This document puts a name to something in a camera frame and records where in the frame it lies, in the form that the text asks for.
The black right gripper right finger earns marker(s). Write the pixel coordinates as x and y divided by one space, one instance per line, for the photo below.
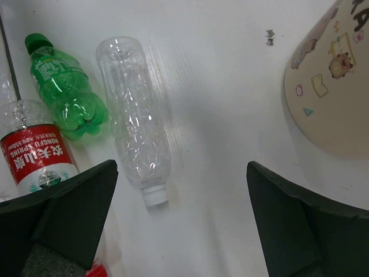
303 233

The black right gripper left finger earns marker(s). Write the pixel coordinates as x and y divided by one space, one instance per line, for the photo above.
56 231

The clear bottle unlabelled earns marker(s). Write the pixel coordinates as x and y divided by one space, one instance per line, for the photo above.
137 123

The beige cartoon bin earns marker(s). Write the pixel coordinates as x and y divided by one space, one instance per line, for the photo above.
326 81

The small bottle black label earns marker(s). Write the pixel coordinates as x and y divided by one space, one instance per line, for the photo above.
97 270

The clear bottle large red label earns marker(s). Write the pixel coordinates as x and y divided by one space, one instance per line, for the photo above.
33 147

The green plastic bottle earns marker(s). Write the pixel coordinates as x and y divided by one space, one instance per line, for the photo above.
64 88

